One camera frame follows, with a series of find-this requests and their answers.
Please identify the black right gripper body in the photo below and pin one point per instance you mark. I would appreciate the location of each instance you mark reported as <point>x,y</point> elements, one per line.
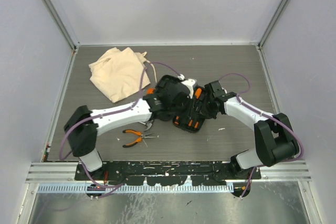
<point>208,108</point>

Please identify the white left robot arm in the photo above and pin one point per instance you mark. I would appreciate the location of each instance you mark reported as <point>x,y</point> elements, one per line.
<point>84,126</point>

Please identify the perforated cable tray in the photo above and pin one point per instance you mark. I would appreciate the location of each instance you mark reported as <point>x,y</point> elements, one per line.
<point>55,188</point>

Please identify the beige cloth bag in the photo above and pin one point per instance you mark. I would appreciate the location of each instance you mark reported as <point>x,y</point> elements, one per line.
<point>119,74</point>

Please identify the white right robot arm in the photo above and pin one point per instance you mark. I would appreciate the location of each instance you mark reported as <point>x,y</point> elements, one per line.
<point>275,140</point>

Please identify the thin orange tip screwdriver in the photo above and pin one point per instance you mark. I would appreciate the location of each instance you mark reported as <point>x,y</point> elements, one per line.
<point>177,120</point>

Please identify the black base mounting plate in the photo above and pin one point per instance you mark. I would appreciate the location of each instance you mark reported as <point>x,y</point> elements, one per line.
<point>136,173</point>

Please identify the aluminium front rail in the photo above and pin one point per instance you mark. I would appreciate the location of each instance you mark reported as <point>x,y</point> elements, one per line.
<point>68,172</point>

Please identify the large orange handle screwdriver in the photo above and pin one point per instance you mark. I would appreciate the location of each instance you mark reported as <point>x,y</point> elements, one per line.
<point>198,93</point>

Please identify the black handle claw hammer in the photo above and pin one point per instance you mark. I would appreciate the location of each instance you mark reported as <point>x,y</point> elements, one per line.
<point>147,124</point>

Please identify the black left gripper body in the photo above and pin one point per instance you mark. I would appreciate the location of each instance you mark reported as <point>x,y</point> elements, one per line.
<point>180,109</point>

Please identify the black plastic tool case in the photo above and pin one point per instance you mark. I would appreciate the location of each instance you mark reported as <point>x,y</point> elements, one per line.
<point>193,111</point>

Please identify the orange black needle-nose pliers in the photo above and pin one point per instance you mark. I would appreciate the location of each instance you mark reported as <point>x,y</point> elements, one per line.
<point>138,137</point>

